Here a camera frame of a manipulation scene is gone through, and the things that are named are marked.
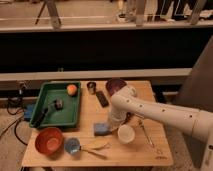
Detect blue sponge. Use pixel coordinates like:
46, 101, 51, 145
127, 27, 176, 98
94, 123, 110, 136

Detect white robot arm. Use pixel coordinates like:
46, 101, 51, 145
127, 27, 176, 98
107, 85, 213, 171

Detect black remote control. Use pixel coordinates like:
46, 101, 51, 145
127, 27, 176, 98
96, 91, 109, 107

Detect small metal cup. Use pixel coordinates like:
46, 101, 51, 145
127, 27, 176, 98
87, 81, 96, 95

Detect orange peach fruit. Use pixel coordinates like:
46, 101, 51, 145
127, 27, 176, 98
67, 84, 78, 96

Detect dark pinecone object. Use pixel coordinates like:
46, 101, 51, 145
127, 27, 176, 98
124, 112, 133, 123

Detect green plastic tray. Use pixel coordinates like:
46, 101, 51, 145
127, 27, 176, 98
30, 82, 81, 128

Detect white paper cup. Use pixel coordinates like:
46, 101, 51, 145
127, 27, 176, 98
118, 124, 135, 144

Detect metal tongs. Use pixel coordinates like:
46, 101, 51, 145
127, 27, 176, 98
81, 143, 109, 158

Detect clear blue glass cup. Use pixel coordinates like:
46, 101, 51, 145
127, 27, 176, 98
64, 138, 80, 155

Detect orange red bowl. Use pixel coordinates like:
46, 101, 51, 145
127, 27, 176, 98
35, 127, 64, 156

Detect blue box beside table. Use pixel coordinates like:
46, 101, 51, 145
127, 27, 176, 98
24, 104, 35, 121

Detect black handled dish brush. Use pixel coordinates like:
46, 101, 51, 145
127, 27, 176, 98
33, 99, 63, 128

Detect black cables on floor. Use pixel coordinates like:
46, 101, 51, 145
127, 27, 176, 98
0, 87, 29, 146

